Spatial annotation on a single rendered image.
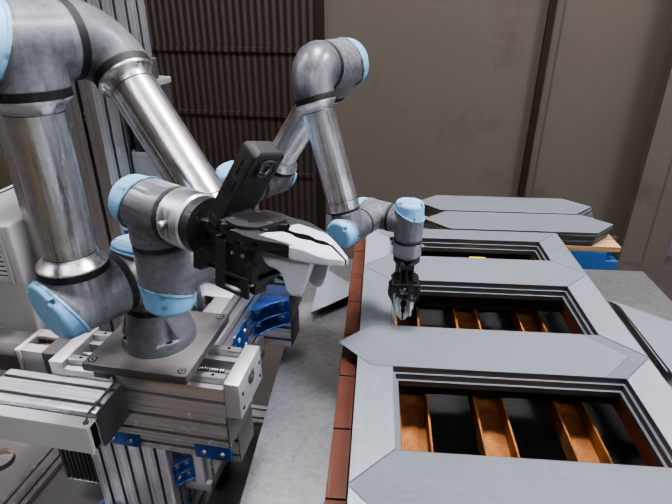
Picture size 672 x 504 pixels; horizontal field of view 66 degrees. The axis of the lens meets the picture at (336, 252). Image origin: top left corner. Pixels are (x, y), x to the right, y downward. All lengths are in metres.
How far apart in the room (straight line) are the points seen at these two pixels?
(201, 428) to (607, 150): 3.43
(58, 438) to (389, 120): 3.16
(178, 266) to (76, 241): 0.26
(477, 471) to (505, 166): 3.06
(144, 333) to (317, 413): 0.57
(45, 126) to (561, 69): 3.40
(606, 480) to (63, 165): 1.11
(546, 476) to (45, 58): 1.10
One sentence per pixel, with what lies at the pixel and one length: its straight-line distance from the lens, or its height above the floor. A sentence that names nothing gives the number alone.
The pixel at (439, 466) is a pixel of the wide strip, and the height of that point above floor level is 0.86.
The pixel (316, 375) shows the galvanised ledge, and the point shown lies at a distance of 1.57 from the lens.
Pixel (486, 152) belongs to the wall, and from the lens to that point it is 3.91.
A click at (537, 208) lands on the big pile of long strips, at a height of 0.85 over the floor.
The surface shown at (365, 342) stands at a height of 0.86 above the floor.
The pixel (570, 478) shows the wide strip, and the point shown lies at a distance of 1.16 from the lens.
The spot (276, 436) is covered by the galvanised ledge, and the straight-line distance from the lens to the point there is 1.40.
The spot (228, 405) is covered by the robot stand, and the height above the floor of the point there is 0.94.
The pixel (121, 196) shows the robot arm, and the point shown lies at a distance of 0.71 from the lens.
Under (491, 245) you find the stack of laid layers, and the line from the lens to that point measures 2.04.
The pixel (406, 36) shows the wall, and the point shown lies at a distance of 3.78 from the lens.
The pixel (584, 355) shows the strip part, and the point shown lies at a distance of 1.49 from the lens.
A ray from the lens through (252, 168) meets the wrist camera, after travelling 0.55.
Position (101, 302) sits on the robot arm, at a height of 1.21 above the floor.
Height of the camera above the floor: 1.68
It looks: 26 degrees down
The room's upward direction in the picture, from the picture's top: straight up
